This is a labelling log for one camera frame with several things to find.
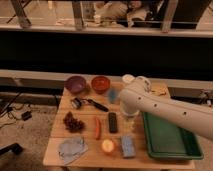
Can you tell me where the wooden table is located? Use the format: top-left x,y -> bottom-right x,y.
43,89 -> 195,171

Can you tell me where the orange yellow fruit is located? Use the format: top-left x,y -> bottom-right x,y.
101,139 -> 115,154

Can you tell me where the wooden utensil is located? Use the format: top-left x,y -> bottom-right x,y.
151,88 -> 167,96

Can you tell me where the blue sponge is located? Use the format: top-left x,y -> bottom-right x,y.
121,135 -> 135,158

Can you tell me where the blue cloth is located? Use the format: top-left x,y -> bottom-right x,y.
58,136 -> 88,165

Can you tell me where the dark red grape bunch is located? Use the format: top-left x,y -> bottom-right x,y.
63,112 -> 85,133

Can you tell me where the white lidded cup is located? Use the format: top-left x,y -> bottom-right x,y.
122,74 -> 135,84

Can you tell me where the black power adapter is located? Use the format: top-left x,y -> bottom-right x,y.
21,111 -> 32,121

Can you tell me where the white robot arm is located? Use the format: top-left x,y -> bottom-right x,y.
118,74 -> 213,141

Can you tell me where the red bowl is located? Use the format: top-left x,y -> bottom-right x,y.
91,76 -> 110,94

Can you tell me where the green plastic tray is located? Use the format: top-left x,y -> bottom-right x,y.
142,112 -> 203,160

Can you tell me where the black remote control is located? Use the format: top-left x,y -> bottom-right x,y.
108,113 -> 118,133

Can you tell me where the purple bowl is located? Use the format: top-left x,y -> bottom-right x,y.
65,76 -> 86,94

